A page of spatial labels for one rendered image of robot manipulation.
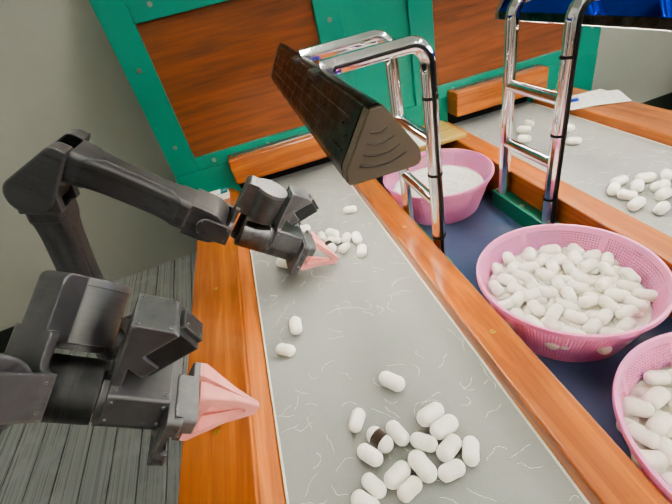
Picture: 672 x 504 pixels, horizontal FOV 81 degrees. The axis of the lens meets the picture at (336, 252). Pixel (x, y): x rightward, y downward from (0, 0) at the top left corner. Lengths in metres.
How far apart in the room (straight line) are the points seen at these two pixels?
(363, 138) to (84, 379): 0.33
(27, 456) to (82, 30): 1.50
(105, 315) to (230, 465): 0.25
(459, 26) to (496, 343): 0.96
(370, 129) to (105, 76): 1.65
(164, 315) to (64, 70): 1.68
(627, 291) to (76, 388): 0.71
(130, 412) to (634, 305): 0.66
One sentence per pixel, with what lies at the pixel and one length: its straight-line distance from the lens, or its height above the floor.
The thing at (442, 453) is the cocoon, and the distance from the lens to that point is 0.51.
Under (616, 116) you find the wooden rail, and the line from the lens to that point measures 1.29.
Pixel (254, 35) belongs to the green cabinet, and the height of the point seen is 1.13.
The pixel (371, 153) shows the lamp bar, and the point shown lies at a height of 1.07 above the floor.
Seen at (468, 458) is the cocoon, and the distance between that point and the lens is 0.51.
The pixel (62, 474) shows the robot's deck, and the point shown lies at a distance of 0.83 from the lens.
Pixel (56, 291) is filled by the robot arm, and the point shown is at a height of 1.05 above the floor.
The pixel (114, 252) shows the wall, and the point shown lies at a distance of 2.24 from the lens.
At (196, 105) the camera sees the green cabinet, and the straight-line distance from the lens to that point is 1.17.
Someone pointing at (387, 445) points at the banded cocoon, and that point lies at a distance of 0.52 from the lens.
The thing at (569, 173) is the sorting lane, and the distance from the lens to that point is 1.05.
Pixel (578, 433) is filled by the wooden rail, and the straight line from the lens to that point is 0.53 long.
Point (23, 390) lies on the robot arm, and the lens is 0.38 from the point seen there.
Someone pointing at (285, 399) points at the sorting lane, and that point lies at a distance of 0.60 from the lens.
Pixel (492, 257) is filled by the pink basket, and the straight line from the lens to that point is 0.75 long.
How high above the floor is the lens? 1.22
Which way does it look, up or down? 35 degrees down
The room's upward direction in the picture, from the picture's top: 14 degrees counter-clockwise
